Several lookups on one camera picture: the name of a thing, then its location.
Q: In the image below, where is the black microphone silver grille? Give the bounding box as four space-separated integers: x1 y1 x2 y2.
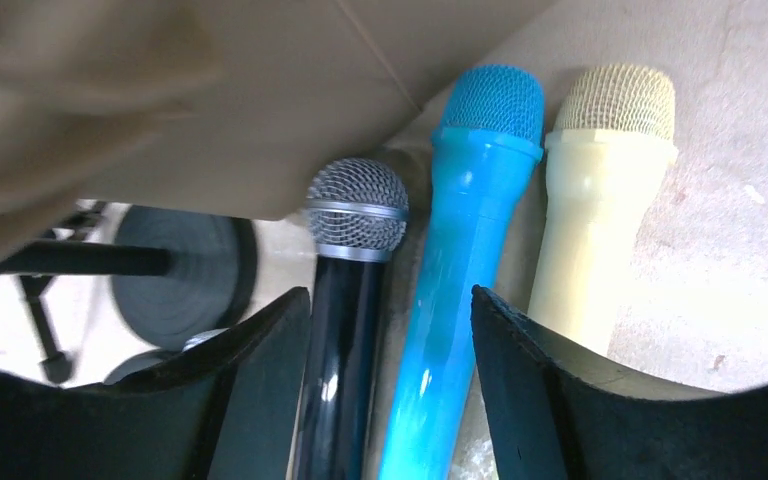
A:
291 158 409 479

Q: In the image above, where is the tan hard case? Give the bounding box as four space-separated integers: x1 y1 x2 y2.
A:
0 1 547 260

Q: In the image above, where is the blue microphone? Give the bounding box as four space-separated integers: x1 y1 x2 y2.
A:
379 65 544 479

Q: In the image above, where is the cream microphone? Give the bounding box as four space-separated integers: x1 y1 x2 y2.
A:
527 64 678 355

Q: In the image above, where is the black tripod shock mount stand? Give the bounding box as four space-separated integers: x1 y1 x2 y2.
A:
18 200 108 385

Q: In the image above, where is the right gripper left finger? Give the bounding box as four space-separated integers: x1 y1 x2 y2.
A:
0 287 310 479

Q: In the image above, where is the black round base stand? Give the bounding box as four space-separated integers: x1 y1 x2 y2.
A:
0 206 258 351

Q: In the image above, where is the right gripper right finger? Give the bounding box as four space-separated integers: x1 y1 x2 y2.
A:
471 286 768 479

